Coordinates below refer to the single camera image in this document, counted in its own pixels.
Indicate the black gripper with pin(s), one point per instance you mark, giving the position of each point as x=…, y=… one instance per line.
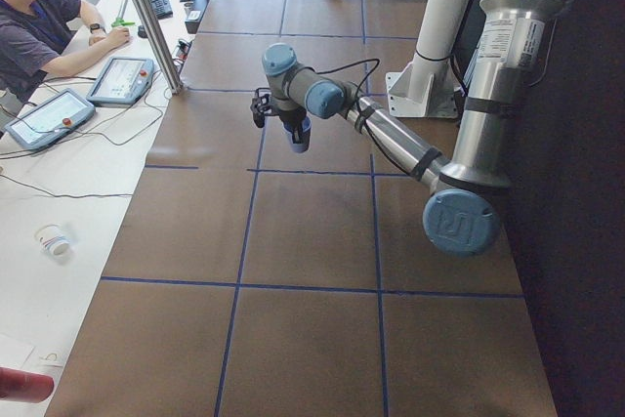
x=289, y=120

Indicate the light blue ribbed cup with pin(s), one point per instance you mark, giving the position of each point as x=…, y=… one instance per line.
x=298, y=137

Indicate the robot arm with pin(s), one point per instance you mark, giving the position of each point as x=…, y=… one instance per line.
x=459, y=159

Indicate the white paper cup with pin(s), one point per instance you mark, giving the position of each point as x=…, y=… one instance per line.
x=52, y=240

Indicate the seated person in blue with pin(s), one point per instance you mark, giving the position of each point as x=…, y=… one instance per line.
x=34, y=35

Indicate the far teach pendant tablet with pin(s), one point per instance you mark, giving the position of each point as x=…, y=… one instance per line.
x=121, y=82

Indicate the teach pendant tablet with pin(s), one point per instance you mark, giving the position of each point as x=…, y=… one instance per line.
x=121, y=82
x=51, y=121

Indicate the near teach pendant tablet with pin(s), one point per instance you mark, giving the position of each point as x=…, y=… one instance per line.
x=51, y=121

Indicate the white side table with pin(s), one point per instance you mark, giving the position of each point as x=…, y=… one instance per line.
x=115, y=321

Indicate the red cylinder object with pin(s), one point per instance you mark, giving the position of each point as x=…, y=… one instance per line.
x=22, y=386

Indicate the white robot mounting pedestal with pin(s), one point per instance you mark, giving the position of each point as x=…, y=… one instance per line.
x=425, y=87

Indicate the aluminium frame post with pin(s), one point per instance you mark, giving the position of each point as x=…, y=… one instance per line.
x=159, y=45

